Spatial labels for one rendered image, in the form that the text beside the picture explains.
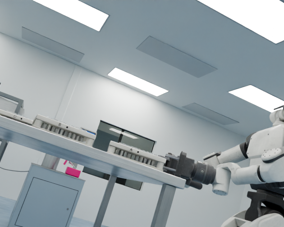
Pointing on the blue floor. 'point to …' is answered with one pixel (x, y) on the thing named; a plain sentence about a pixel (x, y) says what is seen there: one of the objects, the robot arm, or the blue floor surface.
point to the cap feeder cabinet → (46, 199)
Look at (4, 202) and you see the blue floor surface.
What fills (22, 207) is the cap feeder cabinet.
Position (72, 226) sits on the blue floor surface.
